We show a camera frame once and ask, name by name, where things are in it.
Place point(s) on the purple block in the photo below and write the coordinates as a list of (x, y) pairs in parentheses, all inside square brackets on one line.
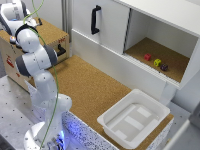
[(164, 67)]

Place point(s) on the yellow block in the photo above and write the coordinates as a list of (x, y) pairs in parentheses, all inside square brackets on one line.
[(157, 62)]

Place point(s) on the white cabinet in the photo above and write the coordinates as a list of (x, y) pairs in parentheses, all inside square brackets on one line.
[(107, 64)]

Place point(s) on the white sliding door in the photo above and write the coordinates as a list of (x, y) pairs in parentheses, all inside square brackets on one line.
[(111, 23)]

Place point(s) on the pink block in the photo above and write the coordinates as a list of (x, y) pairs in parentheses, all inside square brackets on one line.
[(147, 57)]

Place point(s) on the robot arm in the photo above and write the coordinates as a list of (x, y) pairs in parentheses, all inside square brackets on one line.
[(37, 61)]

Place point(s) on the white plastic box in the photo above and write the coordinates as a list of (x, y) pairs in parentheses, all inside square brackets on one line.
[(133, 123)]

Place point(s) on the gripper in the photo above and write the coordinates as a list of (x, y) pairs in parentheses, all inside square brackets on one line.
[(32, 22)]

